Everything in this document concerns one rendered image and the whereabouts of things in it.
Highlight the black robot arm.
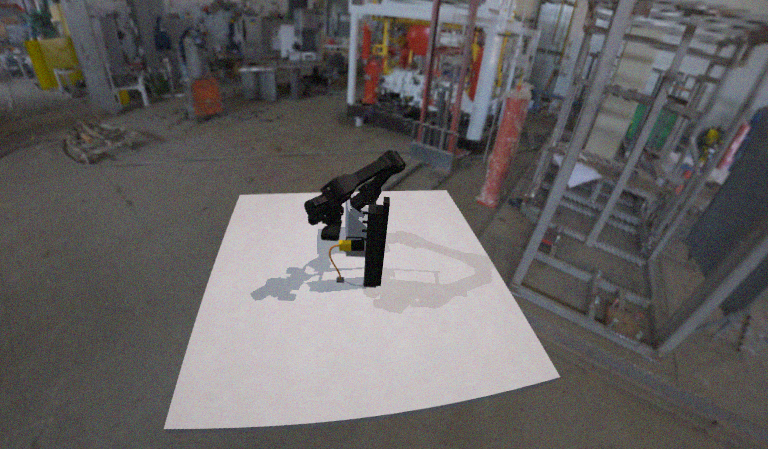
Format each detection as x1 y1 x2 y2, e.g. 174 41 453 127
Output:
304 151 406 226

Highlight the black post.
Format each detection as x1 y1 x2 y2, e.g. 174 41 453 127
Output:
363 197 390 287

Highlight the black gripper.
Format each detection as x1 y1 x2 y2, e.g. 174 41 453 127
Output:
321 205 344 241

